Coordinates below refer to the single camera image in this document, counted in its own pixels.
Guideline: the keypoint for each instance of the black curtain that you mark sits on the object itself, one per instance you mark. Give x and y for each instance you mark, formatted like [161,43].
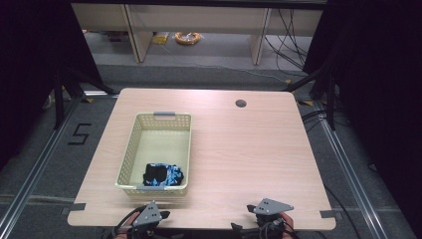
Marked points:
[381,83]
[30,66]

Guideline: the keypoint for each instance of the yellow floor tape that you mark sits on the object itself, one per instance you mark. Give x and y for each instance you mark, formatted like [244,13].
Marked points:
[306,103]
[89,100]

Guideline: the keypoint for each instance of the person's left hand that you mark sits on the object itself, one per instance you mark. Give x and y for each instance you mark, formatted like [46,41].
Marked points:
[130,220]

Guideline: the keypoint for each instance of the grey tape strip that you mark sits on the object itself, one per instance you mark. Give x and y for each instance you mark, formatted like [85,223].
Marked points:
[328,214]

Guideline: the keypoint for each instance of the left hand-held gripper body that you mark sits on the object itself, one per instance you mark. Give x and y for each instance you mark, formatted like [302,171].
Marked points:
[147,215]

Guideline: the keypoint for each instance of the yellow packet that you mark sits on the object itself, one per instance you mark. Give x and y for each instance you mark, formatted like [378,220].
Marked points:
[161,38]

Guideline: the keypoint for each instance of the cream plastic basket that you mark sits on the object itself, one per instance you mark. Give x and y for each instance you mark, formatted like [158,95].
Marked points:
[159,149]

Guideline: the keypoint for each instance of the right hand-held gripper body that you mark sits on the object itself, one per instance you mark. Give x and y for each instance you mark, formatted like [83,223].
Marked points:
[270,215]

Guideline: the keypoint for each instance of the person's right hand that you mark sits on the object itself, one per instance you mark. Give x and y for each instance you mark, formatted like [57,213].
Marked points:
[288,223]

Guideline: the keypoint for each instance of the metal floor rail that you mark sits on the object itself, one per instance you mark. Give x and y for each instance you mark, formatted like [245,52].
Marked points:
[36,169]
[348,172]

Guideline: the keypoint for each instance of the beige background desk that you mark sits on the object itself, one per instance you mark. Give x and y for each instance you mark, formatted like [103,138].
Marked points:
[199,16]

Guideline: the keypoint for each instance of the blue camouflage fingerless glove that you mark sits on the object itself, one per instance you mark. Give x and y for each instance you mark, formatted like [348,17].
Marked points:
[174,175]

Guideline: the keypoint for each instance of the black metal stand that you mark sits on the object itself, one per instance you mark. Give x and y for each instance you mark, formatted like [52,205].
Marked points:
[330,99]
[59,99]

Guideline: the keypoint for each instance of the black fingerless glove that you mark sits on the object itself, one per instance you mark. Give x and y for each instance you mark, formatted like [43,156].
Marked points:
[155,174]

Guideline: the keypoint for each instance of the round grey table grommet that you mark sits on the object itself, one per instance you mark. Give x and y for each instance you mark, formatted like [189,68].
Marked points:
[241,103]

